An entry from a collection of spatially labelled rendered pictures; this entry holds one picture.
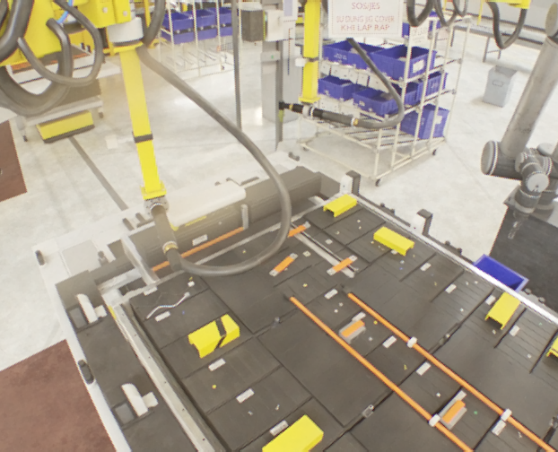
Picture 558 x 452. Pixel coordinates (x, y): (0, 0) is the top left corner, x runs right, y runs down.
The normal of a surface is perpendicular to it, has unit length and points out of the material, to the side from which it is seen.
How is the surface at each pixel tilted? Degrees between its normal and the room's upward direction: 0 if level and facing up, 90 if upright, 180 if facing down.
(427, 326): 0
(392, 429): 0
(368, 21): 90
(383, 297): 0
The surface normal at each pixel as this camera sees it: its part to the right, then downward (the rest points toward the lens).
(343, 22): -0.05, 0.60
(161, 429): 0.00, -0.80
